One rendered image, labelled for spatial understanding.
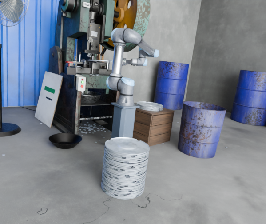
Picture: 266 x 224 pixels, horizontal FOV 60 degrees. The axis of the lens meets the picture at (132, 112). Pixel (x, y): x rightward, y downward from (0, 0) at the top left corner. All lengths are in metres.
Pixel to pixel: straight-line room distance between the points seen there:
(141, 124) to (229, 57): 3.29
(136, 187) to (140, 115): 1.02
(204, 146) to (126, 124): 0.78
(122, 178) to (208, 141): 1.10
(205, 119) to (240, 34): 3.25
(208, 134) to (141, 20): 1.34
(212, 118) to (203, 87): 3.33
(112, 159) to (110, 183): 0.16
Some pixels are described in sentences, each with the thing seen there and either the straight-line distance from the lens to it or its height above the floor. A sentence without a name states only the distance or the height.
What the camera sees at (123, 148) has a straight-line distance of 1.46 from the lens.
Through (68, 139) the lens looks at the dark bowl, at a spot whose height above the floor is 0.02.
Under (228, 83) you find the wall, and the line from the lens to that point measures 5.21.
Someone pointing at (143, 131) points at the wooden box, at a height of 0.14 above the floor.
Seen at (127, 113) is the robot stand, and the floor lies 0.39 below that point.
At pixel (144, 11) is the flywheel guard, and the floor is 1.35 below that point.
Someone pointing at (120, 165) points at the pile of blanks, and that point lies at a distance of 1.41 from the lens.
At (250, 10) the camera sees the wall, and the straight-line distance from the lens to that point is 5.27.
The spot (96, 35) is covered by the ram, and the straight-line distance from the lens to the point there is 2.65.
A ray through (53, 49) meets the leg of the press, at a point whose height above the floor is 0.86.
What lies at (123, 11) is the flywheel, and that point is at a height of 1.36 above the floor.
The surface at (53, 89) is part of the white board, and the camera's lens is 2.80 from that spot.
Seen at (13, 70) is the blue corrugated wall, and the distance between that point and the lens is 3.60.
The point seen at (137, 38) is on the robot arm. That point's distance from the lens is 2.04.
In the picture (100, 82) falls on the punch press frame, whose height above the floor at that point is 0.56.
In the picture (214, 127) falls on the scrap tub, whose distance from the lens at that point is 2.26.
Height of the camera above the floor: 0.84
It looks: 13 degrees down
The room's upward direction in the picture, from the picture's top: 6 degrees clockwise
